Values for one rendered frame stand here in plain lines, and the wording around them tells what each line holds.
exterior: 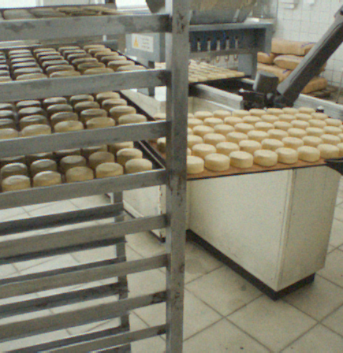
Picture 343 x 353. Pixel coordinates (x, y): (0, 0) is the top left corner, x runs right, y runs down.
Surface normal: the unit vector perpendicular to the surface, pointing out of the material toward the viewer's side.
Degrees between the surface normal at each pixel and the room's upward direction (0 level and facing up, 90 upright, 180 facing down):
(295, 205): 90
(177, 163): 90
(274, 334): 0
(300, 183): 90
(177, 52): 90
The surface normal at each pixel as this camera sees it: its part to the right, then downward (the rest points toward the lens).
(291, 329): 0.00, -0.91
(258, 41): -0.84, 0.22
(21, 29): 0.35, 0.38
